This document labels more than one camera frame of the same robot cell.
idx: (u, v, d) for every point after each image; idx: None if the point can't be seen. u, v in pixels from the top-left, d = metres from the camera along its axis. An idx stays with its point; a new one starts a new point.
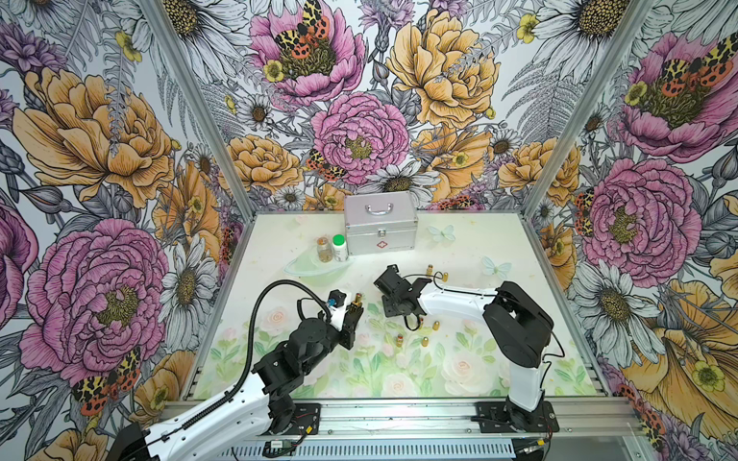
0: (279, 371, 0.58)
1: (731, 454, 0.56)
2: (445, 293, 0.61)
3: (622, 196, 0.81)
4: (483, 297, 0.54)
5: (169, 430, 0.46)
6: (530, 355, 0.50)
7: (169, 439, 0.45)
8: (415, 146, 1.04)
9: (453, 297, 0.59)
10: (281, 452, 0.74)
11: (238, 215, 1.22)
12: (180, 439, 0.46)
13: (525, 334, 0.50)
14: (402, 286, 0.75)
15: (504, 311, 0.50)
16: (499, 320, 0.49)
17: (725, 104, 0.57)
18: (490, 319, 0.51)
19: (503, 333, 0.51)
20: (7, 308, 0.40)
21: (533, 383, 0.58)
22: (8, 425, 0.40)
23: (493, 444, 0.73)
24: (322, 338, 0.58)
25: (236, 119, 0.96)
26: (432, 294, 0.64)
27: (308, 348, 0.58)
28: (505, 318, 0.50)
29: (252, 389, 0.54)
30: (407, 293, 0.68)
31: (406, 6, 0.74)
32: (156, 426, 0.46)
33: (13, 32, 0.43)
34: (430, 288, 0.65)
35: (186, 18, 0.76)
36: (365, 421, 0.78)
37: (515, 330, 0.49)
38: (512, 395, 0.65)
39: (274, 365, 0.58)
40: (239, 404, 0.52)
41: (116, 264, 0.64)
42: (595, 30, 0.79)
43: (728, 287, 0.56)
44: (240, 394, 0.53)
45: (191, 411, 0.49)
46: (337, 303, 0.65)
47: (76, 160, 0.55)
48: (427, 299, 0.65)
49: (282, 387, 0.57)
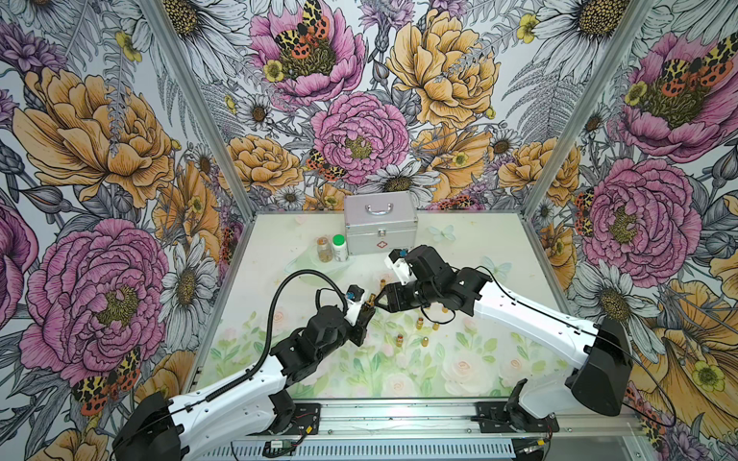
0: (294, 356, 0.58)
1: (731, 454, 0.56)
2: (517, 308, 0.49)
3: (622, 196, 0.81)
4: (580, 333, 0.44)
5: (193, 402, 0.46)
6: (616, 406, 0.43)
7: (193, 410, 0.45)
8: (415, 146, 1.04)
9: (527, 316, 0.48)
10: (281, 452, 0.74)
11: (238, 214, 1.22)
12: (203, 412, 0.46)
13: (621, 385, 0.43)
14: (445, 274, 0.60)
15: (610, 359, 0.41)
16: (605, 369, 0.40)
17: (725, 104, 0.57)
18: (591, 364, 0.41)
19: (596, 380, 0.43)
20: (7, 308, 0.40)
21: (561, 401, 0.55)
22: (8, 425, 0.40)
23: (492, 444, 0.73)
24: (340, 325, 0.60)
25: (236, 119, 0.96)
26: (499, 304, 0.51)
27: (326, 333, 0.60)
28: (611, 368, 0.41)
29: (271, 370, 0.55)
30: (454, 285, 0.55)
31: (406, 6, 0.74)
32: (180, 398, 0.46)
33: (13, 32, 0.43)
34: (492, 291, 0.53)
35: (186, 18, 0.76)
36: (365, 421, 0.78)
37: (617, 382, 0.42)
38: (525, 400, 0.63)
39: (289, 350, 0.59)
40: (259, 384, 0.52)
41: (116, 264, 0.64)
42: (595, 30, 0.79)
43: (729, 287, 0.56)
44: (260, 373, 0.54)
45: (215, 386, 0.49)
46: (355, 299, 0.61)
47: (76, 160, 0.55)
48: (489, 306, 0.52)
49: (298, 373, 0.58)
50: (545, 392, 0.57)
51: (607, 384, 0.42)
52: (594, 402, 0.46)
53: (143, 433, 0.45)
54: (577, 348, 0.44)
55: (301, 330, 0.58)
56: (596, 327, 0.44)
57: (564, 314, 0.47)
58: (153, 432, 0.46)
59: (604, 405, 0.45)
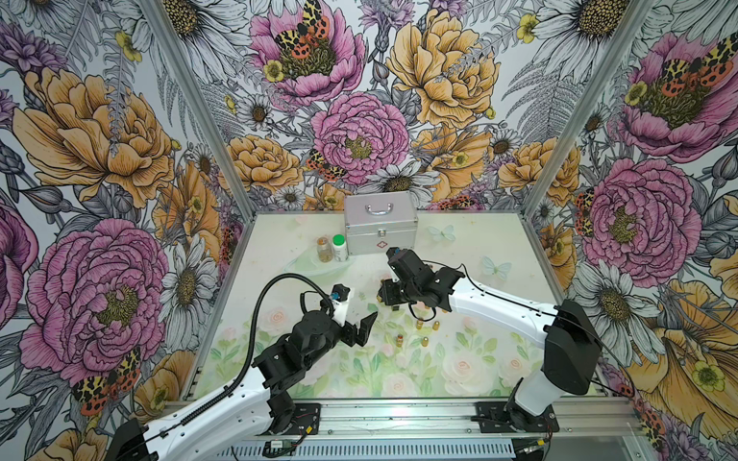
0: (280, 364, 0.56)
1: (731, 454, 0.56)
2: (487, 299, 0.53)
3: (622, 196, 0.81)
4: (541, 315, 0.47)
5: (169, 426, 0.45)
6: (583, 385, 0.45)
7: (168, 435, 0.45)
8: (415, 146, 1.04)
9: (498, 305, 0.51)
10: (281, 452, 0.74)
11: (238, 214, 1.22)
12: (180, 435, 0.45)
13: (584, 361, 0.45)
14: (425, 274, 0.65)
15: (568, 337, 0.43)
16: (564, 347, 0.43)
17: (725, 104, 0.57)
18: (551, 343, 0.44)
19: (561, 359, 0.45)
20: (7, 308, 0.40)
21: (553, 396, 0.56)
22: (8, 425, 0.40)
23: (492, 444, 0.73)
24: (326, 331, 0.57)
25: (236, 119, 0.96)
26: (470, 296, 0.55)
27: (312, 339, 0.57)
28: (571, 345, 0.44)
29: (251, 384, 0.53)
30: (431, 284, 0.59)
31: (406, 6, 0.74)
32: (154, 423, 0.45)
33: (13, 32, 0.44)
34: (464, 285, 0.57)
35: (186, 18, 0.76)
36: (365, 421, 0.78)
37: (578, 360, 0.44)
38: (520, 398, 0.64)
39: (275, 358, 0.57)
40: (239, 399, 0.51)
41: (116, 264, 0.64)
42: (595, 30, 0.79)
43: (728, 287, 0.56)
44: (240, 388, 0.52)
45: (192, 406, 0.48)
46: (340, 299, 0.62)
47: (76, 159, 0.55)
48: (461, 300, 0.56)
49: (283, 381, 0.56)
50: (538, 389, 0.58)
51: (569, 362, 0.44)
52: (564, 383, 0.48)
53: (128, 457, 0.46)
54: (537, 327, 0.47)
55: (287, 336, 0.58)
56: (555, 308, 0.47)
57: (528, 299, 0.50)
58: (138, 454, 0.47)
59: (575, 385, 0.47)
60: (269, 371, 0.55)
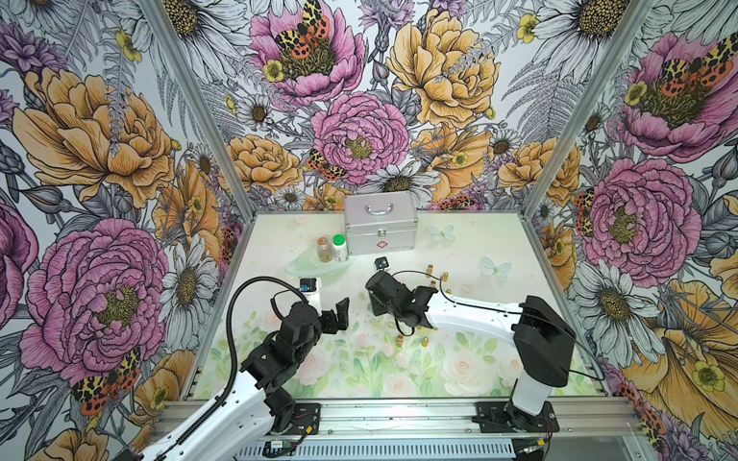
0: (270, 363, 0.56)
1: (731, 454, 0.56)
2: (458, 308, 0.55)
3: (622, 196, 0.81)
4: (507, 316, 0.49)
5: (165, 449, 0.44)
6: (560, 376, 0.46)
7: (166, 457, 0.44)
8: (415, 146, 1.04)
9: (468, 313, 0.54)
10: (281, 452, 0.74)
11: (238, 215, 1.22)
12: (178, 454, 0.44)
13: (554, 354, 0.46)
14: (402, 294, 0.67)
15: (533, 333, 0.46)
16: (532, 344, 0.45)
17: (725, 104, 0.57)
18: (519, 342, 0.47)
19: (531, 354, 0.47)
20: (7, 308, 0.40)
21: (544, 392, 0.56)
22: (8, 425, 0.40)
23: (492, 444, 0.73)
24: (314, 321, 0.59)
25: (236, 119, 0.96)
26: (443, 310, 0.57)
27: (302, 332, 0.59)
28: (537, 340, 0.45)
29: (244, 388, 0.52)
30: (409, 305, 0.62)
31: (406, 6, 0.74)
32: (149, 449, 0.44)
33: (13, 32, 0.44)
34: (437, 300, 0.59)
35: (186, 18, 0.76)
36: (365, 421, 0.78)
37: (547, 352, 0.45)
38: (517, 400, 0.64)
39: (262, 358, 0.56)
40: (234, 405, 0.50)
41: (116, 264, 0.64)
42: (595, 30, 0.79)
43: (728, 287, 0.56)
44: (233, 395, 0.51)
45: (185, 424, 0.47)
46: (308, 289, 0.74)
47: (76, 159, 0.55)
48: (436, 315, 0.59)
49: (277, 377, 0.55)
50: (526, 387, 0.59)
51: (538, 355, 0.46)
52: (545, 377, 0.49)
53: None
54: (504, 327, 0.49)
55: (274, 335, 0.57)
56: (520, 306, 0.49)
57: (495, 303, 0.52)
58: None
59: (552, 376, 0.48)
60: (260, 371, 0.55)
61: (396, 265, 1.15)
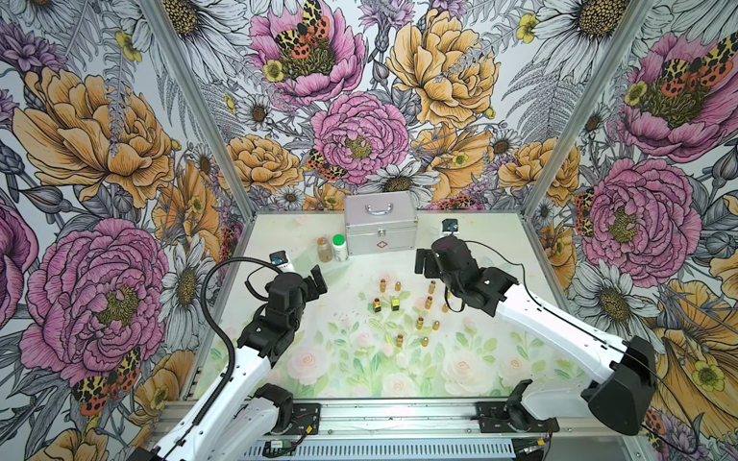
0: (265, 335, 0.55)
1: (731, 454, 0.56)
2: (543, 315, 0.48)
3: (622, 196, 0.81)
4: (607, 349, 0.43)
5: (184, 434, 0.42)
6: (633, 427, 0.42)
7: (187, 441, 0.42)
8: (415, 146, 1.04)
9: (555, 326, 0.47)
10: (281, 452, 0.74)
11: (238, 215, 1.22)
12: (198, 434, 0.43)
13: (644, 406, 0.43)
14: (471, 269, 0.60)
15: (637, 378, 0.40)
16: (632, 387, 0.39)
17: (725, 104, 0.57)
18: (618, 380, 0.40)
19: (618, 397, 0.42)
20: (7, 308, 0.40)
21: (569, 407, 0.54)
22: (8, 425, 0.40)
23: (493, 443, 0.73)
24: (301, 283, 0.59)
25: (236, 119, 0.96)
26: (524, 311, 0.50)
27: (291, 297, 0.58)
28: (638, 387, 0.40)
29: (247, 361, 0.51)
30: (480, 286, 0.54)
31: (406, 6, 0.74)
32: (164, 439, 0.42)
33: (13, 32, 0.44)
34: (519, 294, 0.51)
35: (186, 18, 0.76)
36: (365, 421, 0.78)
37: (639, 403, 0.41)
38: (530, 400, 0.63)
39: (258, 331, 0.56)
40: (243, 378, 0.49)
41: (116, 264, 0.64)
42: (595, 30, 0.79)
43: (728, 287, 0.56)
44: (237, 370, 0.50)
45: (196, 408, 0.45)
46: None
47: (76, 159, 0.55)
48: (513, 313, 0.52)
49: (276, 347, 0.55)
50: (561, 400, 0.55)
51: (630, 403, 0.40)
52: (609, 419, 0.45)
53: None
54: (602, 361, 0.42)
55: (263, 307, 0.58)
56: (625, 343, 0.43)
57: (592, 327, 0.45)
58: None
59: (620, 424, 0.44)
60: (258, 343, 0.54)
61: (396, 265, 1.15)
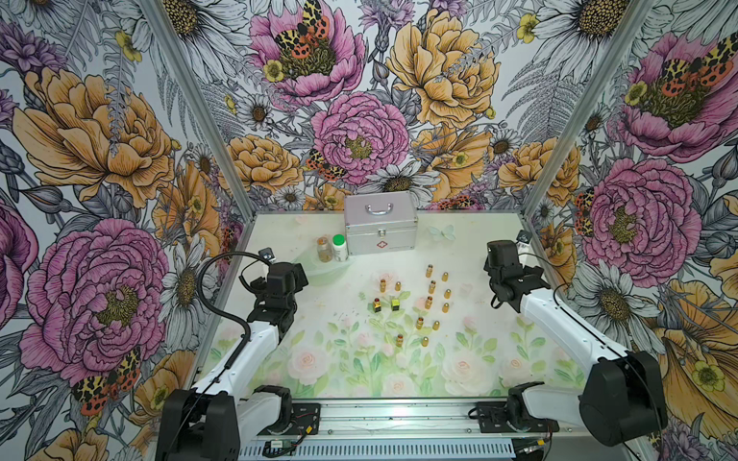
0: (270, 314, 0.62)
1: (731, 454, 0.56)
2: (558, 312, 0.52)
3: (622, 196, 0.81)
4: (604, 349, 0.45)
5: (218, 375, 0.46)
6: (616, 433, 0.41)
7: (222, 379, 0.46)
8: (415, 146, 1.04)
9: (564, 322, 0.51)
10: (281, 452, 0.74)
11: (238, 214, 1.22)
12: (231, 376, 0.47)
13: (627, 413, 0.41)
14: (514, 269, 0.67)
15: (623, 378, 0.41)
16: (609, 383, 0.41)
17: (725, 104, 0.57)
18: (597, 371, 0.42)
19: (601, 391, 0.42)
20: (7, 308, 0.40)
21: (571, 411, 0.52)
22: (8, 425, 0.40)
23: (492, 443, 0.73)
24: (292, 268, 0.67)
25: (236, 119, 0.96)
26: (544, 303, 0.55)
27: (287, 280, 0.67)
28: (619, 387, 0.41)
29: (260, 327, 0.57)
30: (514, 281, 0.61)
31: (406, 6, 0.74)
32: (201, 380, 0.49)
33: (13, 32, 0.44)
34: (544, 293, 0.57)
35: (186, 18, 0.76)
36: (366, 421, 0.78)
37: (620, 404, 0.41)
38: (529, 398, 0.64)
39: (263, 312, 0.62)
40: (260, 339, 0.55)
41: (116, 264, 0.64)
42: (595, 30, 0.79)
43: (728, 287, 0.56)
44: (256, 333, 0.56)
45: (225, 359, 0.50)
46: None
47: (76, 159, 0.55)
48: (533, 303, 0.57)
49: (282, 323, 0.62)
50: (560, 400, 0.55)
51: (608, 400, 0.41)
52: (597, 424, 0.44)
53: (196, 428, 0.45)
54: (592, 353, 0.45)
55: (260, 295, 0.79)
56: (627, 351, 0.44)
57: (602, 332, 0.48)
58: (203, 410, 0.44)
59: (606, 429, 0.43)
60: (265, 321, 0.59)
61: (396, 265, 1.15)
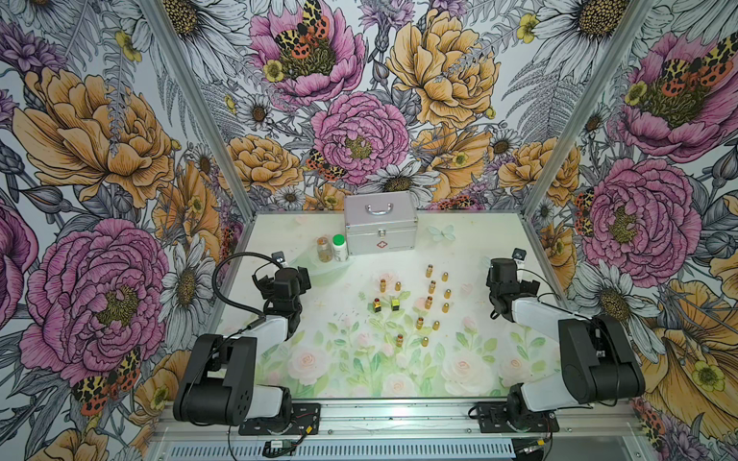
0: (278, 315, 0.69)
1: (731, 454, 0.56)
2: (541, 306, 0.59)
3: (622, 196, 0.81)
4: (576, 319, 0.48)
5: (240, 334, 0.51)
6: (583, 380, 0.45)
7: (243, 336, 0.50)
8: (415, 146, 1.04)
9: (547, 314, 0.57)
10: (281, 452, 0.74)
11: (238, 214, 1.22)
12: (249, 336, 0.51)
13: (591, 362, 0.45)
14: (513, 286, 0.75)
15: (583, 330, 0.47)
16: (571, 332, 0.47)
17: (725, 104, 0.57)
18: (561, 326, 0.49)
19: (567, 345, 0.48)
20: (7, 308, 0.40)
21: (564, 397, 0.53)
22: (8, 425, 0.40)
23: (492, 444, 0.73)
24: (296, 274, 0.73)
25: (236, 119, 0.96)
26: (528, 301, 0.63)
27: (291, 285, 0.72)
28: (580, 336, 0.47)
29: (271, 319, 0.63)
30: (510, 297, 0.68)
31: (406, 6, 0.74)
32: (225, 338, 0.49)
33: (13, 32, 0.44)
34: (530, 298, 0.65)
35: (186, 18, 0.76)
36: (365, 421, 0.78)
37: (582, 351, 0.46)
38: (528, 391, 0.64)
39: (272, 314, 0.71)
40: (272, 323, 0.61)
41: (116, 264, 0.64)
42: (595, 30, 0.79)
43: (728, 287, 0.56)
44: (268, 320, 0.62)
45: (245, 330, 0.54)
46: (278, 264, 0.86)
47: (76, 159, 0.55)
48: (522, 303, 0.65)
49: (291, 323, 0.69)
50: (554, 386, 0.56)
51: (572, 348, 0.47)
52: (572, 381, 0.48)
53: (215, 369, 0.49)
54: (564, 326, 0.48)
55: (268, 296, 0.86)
56: None
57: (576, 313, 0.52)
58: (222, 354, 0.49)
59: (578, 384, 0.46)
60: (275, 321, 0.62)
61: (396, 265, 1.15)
